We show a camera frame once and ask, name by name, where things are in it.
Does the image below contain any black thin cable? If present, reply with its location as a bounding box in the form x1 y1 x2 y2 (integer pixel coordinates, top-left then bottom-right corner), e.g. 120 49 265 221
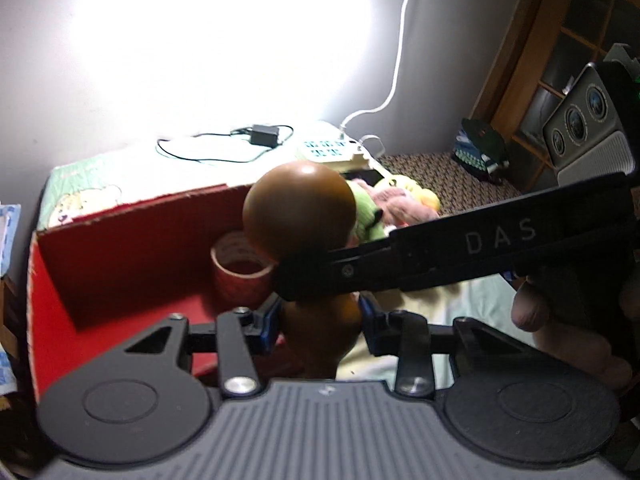
156 123 295 165

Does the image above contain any green plush toy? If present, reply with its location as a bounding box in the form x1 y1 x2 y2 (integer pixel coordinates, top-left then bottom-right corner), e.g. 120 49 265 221
347 180 385 244

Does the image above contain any black power adapter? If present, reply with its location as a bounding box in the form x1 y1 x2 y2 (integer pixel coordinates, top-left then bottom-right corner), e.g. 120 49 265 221
250 125 280 148

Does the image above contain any dark green patterned bag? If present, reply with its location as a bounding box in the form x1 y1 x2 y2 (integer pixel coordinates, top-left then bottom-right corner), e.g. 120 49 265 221
451 118 509 186

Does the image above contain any red cardboard box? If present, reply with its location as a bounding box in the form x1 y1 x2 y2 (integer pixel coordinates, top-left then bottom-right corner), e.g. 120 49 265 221
27 185 270 396

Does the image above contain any person's right hand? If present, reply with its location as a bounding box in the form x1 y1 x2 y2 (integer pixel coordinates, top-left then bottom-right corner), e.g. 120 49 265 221
511 278 639 389

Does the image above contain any white power strip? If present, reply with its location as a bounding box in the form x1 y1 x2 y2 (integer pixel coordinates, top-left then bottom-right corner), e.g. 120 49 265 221
303 136 371 172

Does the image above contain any pink plush toy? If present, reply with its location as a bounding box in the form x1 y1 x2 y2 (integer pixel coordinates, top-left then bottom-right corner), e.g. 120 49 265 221
372 174 439 226

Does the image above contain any brown packing tape roll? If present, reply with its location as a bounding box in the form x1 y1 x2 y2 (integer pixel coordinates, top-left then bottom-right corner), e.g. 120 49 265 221
210 231 273 313

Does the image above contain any blue patterned cloth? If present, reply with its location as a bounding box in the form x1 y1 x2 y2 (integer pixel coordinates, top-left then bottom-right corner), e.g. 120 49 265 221
0 204 21 396

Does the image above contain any brown wooden gourd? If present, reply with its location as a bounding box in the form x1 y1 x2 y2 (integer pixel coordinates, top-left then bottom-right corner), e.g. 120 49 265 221
243 160 361 379

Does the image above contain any yellow plush toy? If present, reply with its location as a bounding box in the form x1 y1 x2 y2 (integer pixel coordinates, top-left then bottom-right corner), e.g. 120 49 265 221
396 174 440 212

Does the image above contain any white power cable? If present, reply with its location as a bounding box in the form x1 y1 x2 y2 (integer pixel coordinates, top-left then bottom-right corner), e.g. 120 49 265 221
339 0 422 158

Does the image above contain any black smartphone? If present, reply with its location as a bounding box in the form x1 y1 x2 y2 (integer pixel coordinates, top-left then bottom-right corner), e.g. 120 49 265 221
342 168 384 186

